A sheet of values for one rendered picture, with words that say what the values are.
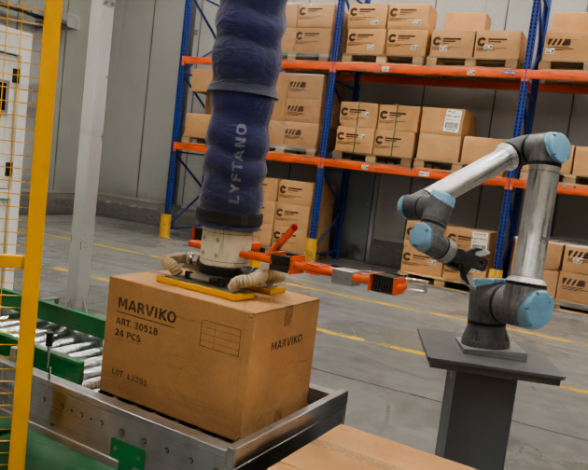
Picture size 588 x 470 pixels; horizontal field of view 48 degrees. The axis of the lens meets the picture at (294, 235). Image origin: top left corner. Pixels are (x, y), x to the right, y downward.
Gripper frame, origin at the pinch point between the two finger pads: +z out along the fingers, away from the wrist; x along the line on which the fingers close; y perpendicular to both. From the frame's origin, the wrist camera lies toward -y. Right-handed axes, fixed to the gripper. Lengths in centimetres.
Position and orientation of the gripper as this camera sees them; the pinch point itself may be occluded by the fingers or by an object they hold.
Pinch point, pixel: (483, 271)
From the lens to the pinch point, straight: 250.8
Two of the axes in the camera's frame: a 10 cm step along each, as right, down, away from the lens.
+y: -5.6, -1.6, 8.1
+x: -3.8, 9.2, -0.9
